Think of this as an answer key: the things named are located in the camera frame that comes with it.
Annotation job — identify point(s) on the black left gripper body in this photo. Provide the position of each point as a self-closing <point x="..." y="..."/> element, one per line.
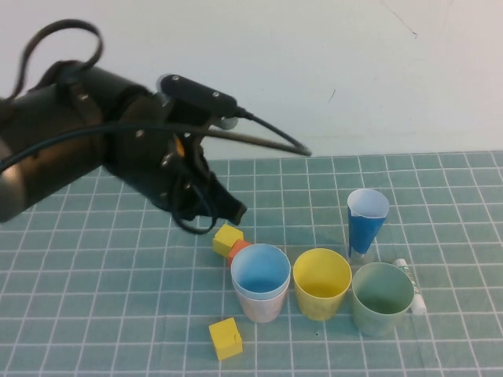
<point x="188" y="184"/>

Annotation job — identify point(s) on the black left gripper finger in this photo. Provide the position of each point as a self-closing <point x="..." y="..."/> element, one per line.
<point x="224" y="216"/>
<point x="230" y="202"/>

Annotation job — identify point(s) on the blue plastic cup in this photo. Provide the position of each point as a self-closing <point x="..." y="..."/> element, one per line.
<point x="259" y="271"/>

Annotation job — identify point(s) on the yellow plastic cup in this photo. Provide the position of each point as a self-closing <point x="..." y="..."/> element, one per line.
<point x="318" y="308"/>

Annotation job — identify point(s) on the green plastic cup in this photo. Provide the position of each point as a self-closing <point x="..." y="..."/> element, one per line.
<point x="377" y="323"/>

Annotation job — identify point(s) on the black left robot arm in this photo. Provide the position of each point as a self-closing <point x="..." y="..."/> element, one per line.
<point x="47" y="114"/>

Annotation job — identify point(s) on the yellow cube block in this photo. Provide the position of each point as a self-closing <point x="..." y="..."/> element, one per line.
<point x="226" y="239"/>
<point x="224" y="339"/>

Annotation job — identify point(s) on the orange cube block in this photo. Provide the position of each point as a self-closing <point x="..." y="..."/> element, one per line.
<point x="238" y="249"/>

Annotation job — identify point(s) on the blue paper cone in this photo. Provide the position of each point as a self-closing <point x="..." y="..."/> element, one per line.
<point x="363" y="235"/>

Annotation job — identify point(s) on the small clear glass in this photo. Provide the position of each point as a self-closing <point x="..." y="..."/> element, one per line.
<point x="359" y="258"/>

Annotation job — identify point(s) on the green checked tablecloth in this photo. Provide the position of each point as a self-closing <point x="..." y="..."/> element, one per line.
<point x="118" y="314"/>

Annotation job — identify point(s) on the white green glue stick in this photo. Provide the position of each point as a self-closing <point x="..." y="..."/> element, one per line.
<point x="412" y="290"/>

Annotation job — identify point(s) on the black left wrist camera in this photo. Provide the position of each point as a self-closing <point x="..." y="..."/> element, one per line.
<point x="196" y="94"/>

